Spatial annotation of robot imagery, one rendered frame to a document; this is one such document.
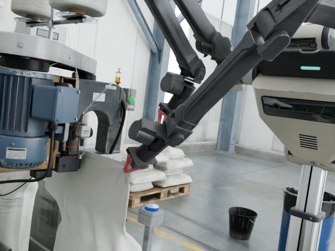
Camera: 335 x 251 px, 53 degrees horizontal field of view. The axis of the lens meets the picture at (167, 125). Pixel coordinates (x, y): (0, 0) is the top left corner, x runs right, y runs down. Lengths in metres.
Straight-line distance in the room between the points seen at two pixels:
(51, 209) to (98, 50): 4.59
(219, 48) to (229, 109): 8.62
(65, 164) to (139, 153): 0.30
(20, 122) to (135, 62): 6.13
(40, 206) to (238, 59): 1.68
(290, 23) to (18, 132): 0.68
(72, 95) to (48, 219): 1.34
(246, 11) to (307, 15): 9.34
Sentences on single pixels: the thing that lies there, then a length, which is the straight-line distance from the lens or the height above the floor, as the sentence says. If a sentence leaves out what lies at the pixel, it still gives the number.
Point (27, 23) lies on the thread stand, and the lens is 1.30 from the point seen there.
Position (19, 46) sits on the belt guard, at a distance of 0.88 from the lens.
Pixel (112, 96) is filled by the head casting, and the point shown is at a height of 1.29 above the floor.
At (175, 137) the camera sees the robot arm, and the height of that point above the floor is 1.20.
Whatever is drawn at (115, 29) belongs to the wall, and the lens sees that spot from 6.64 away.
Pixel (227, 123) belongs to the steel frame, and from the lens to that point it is 9.79.
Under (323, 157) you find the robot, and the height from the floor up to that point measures 1.17.
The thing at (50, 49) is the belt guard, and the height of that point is 1.39.
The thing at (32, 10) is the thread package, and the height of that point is 1.54.
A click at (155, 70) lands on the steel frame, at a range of 7.22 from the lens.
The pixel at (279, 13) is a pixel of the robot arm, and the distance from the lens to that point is 0.76.
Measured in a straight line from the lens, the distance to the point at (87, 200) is 1.28.
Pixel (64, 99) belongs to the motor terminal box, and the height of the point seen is 1.27.
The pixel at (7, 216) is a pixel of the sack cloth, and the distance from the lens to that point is 1.70.
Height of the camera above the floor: 1.31
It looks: 4 degrees down
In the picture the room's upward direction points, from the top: 7 degrees clockwise
